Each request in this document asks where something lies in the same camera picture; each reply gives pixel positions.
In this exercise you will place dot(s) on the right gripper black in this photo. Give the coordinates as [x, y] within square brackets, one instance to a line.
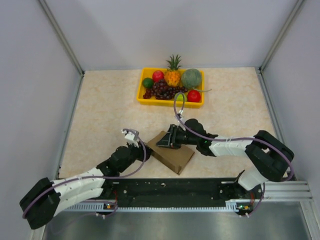
[165, 141]

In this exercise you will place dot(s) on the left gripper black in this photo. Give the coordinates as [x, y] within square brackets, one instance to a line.
[141, 150]

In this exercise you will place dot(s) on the brown cardboard box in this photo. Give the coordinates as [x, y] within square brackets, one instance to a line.
[174, 159]

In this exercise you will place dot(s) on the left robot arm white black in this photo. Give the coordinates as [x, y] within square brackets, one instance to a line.
[47, 198]

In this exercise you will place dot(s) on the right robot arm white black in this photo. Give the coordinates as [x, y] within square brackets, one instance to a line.
[270, 157]

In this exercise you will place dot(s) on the light green apple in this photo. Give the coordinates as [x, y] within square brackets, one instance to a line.
[180, 97]

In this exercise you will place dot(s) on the red tomato fruit front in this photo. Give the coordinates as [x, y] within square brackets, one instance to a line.
[194, 96]

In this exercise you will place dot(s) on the purple grape bunch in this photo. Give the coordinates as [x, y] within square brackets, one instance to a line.
[162, 91]

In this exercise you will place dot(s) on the dark green lime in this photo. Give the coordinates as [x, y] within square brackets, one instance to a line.
[148, 82]

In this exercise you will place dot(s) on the pineapple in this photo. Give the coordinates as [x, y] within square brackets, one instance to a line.
[172, 75]

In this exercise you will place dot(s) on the green netted melon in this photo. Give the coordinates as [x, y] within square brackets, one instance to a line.
[191, 78]

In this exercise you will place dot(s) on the red apple at back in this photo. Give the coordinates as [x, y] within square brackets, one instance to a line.
[157, 76]

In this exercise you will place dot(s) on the yellow plastic tray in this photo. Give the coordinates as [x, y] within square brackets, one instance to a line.
[147, 72]

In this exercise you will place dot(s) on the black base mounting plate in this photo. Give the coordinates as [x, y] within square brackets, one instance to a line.
[176, 192]

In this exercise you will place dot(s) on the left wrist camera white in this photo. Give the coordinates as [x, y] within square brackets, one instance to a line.
[131, 137]

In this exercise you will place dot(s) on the white cable duct strip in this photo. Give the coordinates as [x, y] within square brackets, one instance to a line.
[103, 207]

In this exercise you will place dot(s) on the left aluminium frame post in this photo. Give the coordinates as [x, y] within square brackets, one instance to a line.
[60, 35]

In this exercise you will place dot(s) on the aluminium frame post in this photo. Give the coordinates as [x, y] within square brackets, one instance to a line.
[299, 4]
[60, 35]

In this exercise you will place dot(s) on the right aluminium frame post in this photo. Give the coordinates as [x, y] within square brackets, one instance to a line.
[299, 4]

